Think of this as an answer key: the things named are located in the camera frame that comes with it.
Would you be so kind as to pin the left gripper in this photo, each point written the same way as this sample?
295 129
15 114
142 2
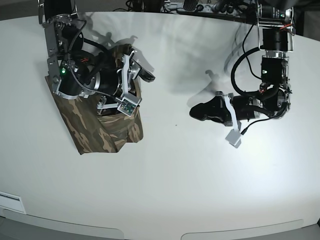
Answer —
217 110

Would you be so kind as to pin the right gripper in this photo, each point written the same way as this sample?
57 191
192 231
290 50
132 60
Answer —
130 70

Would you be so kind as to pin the camouflage T-shirt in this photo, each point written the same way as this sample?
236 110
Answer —
94 133

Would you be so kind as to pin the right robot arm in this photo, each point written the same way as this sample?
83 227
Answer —
79 67

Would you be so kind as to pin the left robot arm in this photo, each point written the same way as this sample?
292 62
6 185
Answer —
275 29

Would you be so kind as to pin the black background equipment clutter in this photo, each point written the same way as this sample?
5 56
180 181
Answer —
200 7

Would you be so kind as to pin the white box at table edge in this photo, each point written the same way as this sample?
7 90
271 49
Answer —
12 202

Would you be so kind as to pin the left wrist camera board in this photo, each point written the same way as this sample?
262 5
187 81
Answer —
234 138

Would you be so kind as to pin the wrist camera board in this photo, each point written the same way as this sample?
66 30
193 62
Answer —
128 106
234 138

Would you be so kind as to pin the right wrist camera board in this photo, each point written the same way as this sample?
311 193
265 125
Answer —
128 106

